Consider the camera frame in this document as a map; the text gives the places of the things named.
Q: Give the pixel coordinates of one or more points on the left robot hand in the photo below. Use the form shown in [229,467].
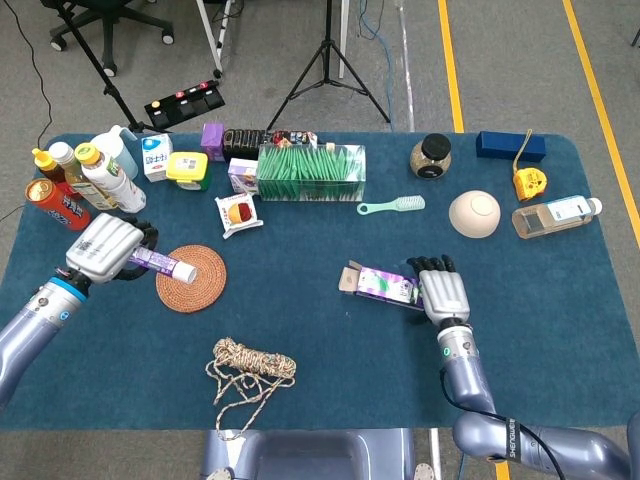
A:
[100,245]

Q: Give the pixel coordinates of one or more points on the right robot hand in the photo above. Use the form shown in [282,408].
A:
[442,295]

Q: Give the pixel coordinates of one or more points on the purple toothpaste box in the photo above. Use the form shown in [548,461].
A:
[380,285]

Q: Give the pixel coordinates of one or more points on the purple white toothpaste tube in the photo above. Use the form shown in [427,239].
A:
[165,264]

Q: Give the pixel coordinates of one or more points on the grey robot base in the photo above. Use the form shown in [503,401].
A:
[310,457]

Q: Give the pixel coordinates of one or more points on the small purple box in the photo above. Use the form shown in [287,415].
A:
[212,142]

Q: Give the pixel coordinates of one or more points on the navy blue long box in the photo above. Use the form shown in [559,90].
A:
[500,146]

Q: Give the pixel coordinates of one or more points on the black remote-like box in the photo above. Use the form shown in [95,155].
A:
[245,142]

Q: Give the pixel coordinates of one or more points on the clear box of green sachets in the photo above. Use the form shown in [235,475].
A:
[310,172]

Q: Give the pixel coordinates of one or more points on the red drink can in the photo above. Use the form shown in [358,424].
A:
[57,205]

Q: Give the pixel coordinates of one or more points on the white label drink bottle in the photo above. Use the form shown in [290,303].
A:
[117,182]

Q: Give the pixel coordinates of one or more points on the yellow tea bottle white cap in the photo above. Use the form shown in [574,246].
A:
[80,180]

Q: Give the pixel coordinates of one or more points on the beige upturned bowl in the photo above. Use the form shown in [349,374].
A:
[475,215]

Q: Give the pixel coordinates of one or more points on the sauce bottle yellow cap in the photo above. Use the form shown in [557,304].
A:
[47,167]

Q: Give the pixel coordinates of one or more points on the light blue plastic pitcher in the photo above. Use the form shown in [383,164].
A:
[122,150]

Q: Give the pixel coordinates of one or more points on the mint green brush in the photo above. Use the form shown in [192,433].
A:
[400,204]

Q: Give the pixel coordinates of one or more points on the white blue milk carton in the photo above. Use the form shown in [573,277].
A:
[156,157]

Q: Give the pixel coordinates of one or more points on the round woven rattan coaster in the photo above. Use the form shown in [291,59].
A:
[192,295]

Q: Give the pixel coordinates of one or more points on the green container yellow lid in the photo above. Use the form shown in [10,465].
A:
[186,167]

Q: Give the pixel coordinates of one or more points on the blue table cloth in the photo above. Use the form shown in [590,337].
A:
[325,350]

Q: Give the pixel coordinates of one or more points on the glass jar black lid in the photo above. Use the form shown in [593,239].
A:
[431,157]

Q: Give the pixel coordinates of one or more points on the clear flat liquid bottle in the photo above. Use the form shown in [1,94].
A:
[555,215]

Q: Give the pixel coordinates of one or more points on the yellow tape measure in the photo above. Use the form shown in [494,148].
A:
[530,185]

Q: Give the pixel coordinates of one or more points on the white snack packet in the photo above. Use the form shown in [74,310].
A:
[240,212]

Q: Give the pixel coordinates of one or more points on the purple white drink carton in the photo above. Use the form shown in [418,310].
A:
[242,177]

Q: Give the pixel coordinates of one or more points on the black light stand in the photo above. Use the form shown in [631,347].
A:
[107,87]

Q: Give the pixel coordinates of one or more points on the black foot pedal board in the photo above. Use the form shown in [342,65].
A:
[185,105]

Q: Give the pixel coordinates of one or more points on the colourful snack packet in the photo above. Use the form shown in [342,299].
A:
[295,138]

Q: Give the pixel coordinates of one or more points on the black office chair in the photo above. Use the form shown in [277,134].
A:
[107,20]

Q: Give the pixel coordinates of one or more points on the black tripod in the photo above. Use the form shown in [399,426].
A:
[327,50]

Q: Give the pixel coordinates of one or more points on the white frame leg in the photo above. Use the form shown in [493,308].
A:
[215,40]

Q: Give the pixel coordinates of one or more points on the white post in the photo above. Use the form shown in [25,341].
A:
[344,35]

